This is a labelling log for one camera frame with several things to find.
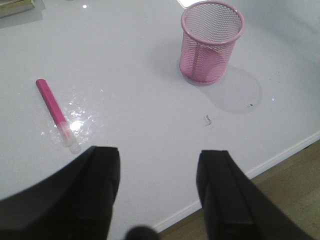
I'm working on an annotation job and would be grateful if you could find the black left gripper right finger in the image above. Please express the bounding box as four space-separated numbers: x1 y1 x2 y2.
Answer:
196 150 312 240

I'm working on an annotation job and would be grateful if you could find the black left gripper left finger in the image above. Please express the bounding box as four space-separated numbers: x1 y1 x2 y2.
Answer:
0 146 120 240

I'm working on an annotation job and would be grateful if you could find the pink highlighter pen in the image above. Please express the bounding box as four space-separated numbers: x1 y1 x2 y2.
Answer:
35 78 81 154

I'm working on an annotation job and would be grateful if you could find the pink mesh pen holder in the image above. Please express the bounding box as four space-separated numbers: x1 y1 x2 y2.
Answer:
179 0 245 85

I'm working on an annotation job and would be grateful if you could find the bottom book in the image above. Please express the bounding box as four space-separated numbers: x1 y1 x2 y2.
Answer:
0 0 35 19

